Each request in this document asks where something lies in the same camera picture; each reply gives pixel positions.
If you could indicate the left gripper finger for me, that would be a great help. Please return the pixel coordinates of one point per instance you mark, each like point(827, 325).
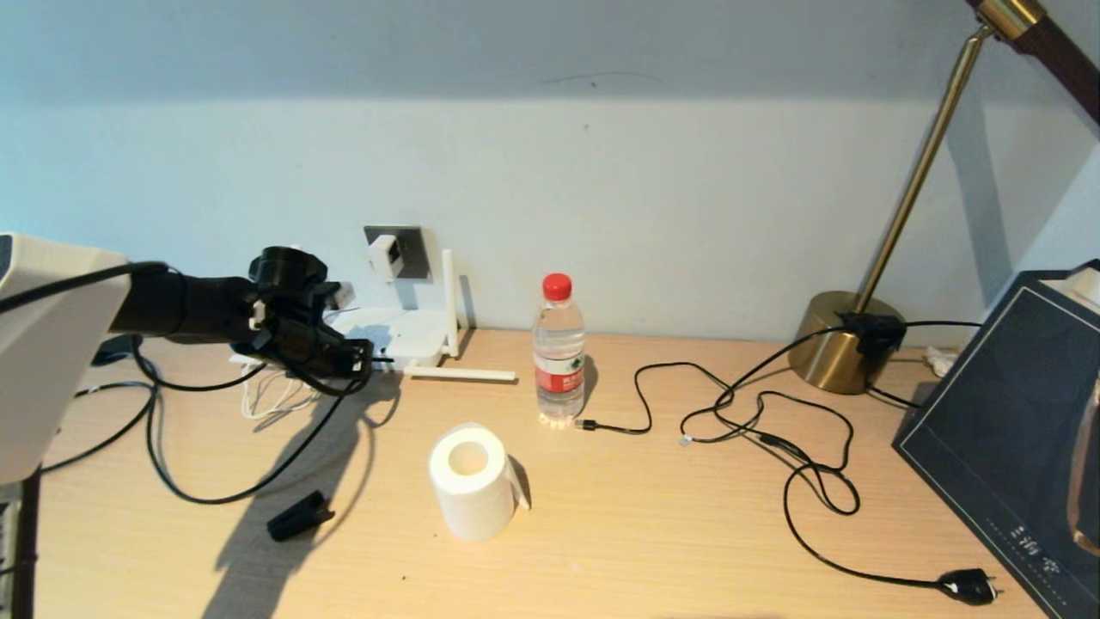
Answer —
point(359, 370)
point(359, 350)

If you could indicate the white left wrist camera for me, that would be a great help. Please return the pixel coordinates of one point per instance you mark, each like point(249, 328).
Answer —
point(342, 295)

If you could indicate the white router with antennas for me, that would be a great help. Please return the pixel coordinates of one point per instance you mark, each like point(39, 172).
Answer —
point(412, 335)

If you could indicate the white toilet paper roll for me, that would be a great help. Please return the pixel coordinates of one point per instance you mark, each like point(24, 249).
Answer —
point(473, 507)

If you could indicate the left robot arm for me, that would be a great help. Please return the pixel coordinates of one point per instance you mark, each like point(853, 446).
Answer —
point(51, 344)

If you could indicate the black adapter on lamp base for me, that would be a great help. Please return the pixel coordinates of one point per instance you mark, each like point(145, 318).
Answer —
point(875, 331)

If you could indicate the dark blue gift bag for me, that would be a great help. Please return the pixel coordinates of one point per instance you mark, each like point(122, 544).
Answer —
point(988, 430)

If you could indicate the brass desk lamp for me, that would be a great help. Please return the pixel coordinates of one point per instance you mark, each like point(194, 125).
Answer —
point(829, 351)

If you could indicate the small white connector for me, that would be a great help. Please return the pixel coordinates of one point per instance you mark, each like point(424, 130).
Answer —
point(941, 361)

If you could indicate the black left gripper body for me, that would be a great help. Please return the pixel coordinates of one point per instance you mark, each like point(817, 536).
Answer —
point(292, 309)

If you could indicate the white power adapter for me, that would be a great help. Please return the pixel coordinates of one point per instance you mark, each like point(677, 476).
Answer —
point(385, 255)

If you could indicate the grey wall socket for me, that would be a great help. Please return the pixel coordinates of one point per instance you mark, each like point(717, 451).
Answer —
point(417, 256)

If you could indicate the black plastic clip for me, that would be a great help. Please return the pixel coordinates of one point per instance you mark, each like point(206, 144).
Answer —
point(299, 517)

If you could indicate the water bottle red cap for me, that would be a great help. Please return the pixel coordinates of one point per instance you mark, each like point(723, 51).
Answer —
point(559, 378)

